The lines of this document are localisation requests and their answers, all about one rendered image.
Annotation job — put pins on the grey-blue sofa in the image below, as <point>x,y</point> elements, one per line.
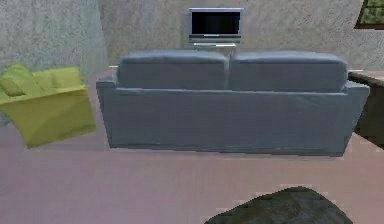
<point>226,120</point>

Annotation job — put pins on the lime green armchair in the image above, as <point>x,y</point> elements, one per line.
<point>46,106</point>

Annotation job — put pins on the silver television set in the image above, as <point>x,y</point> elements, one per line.
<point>215,23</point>

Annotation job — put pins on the pale television stand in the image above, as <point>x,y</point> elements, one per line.
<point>215,46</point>

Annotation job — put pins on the dark brown side table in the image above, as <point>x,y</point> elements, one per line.
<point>371,110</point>

